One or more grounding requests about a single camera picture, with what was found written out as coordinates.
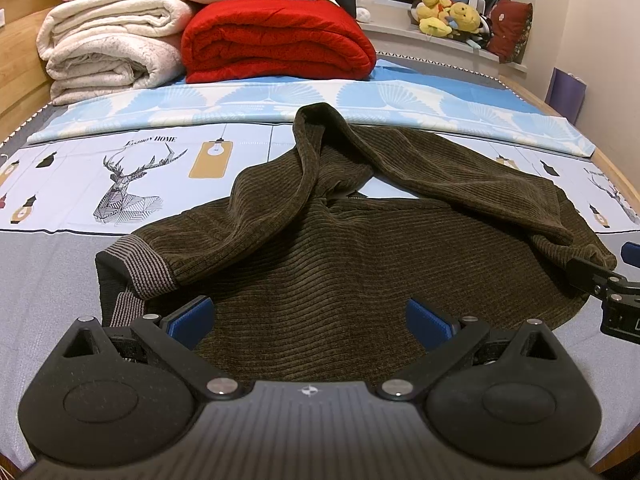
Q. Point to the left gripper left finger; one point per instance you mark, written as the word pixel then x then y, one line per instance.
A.
pixel 156 355

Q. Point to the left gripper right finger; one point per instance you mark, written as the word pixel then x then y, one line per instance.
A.
pixel 450 344

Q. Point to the brown corduroy pants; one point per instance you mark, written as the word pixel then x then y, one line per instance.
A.
pixel 311 259

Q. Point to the deer print bed sheet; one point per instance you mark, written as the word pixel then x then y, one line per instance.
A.
pixel 115 183

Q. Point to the dark red cushion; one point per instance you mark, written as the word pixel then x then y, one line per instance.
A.
pixel 510 26

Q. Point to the cream folded quilt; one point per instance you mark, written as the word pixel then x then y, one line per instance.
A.
pixel 98 47

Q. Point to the red folded blanket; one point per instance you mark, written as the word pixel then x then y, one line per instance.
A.
pixel 239 39

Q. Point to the yellow bear plush toys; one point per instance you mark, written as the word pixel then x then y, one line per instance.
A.
pixel 451 20

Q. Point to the purple folder against wall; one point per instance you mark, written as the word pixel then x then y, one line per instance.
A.
pixel 566 94

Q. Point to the wooden bed frame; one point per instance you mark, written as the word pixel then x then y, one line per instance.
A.
pixel 25 85

